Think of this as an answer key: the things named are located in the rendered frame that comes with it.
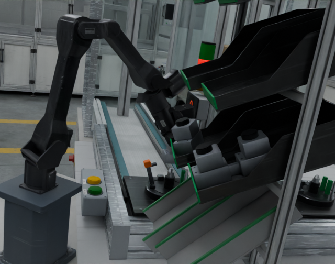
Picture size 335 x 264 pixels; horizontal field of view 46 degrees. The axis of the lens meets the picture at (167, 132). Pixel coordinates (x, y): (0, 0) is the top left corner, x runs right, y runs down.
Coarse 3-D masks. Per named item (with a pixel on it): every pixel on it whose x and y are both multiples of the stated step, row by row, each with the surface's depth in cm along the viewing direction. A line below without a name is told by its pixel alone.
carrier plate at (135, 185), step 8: (128, 176) 126; (136, 176) 127; (128, 184) 120; (136, 184) 120; (144, 184) 121; (128, 192) 115; (136, 192) 115; (144, 192) 116; (128, 200) 113; (136, 200) 110; (144, 200) 111; (152, 200) 112; (136, 208) 106; (144, 208) 106
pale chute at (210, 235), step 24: (240, 192) 78; (264, 192) 79; (216, 216) 80; (240, 216) 78; (264, 216) 66; (168, 240) 81; (192, 240) 81; (216, 240) 76; (240, 240) 67; (264, 240) 67
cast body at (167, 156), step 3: (168, 147) 113; (162, 150) 115; (165, 150) 114; (168, 150) 113; (171, 150) 111; (162, 153) 115; (165, 153) 112; (168, 153) 112; (171, 153) 112; (162, 156) 114; (165, 156) 112; (168, 156) 112; (171, 156) 112; (162, 159) 114; (165, 159) 112; (168, 159) 112; (171, 159) 112; (165, 162) 112; (168, 162) 112; (171, 162) 113; (174, 162) 113
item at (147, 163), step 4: (144, 160) 113; (148, 160) 113; (144, 164) 112; (148, 164) 112; (152, 164) 113; (156, 164) 113; (148, 168) 113; (148, 172) 113; (148, 176) 114; (152, 176) 114; (152, 180) 114
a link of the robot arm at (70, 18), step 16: (64, 16) 85; (80, 16) 82; (64, 32) 83; (64, 48) 84; (80, 48) 84; (64, 64) 84; (64, 80) 85; (64, 96) 86; (48, 112) 87; (64, 112) 87; (48, 128) 86; (64, 128) 88; (32, 144) 89; (48, 144) 85; (64, 144) 88
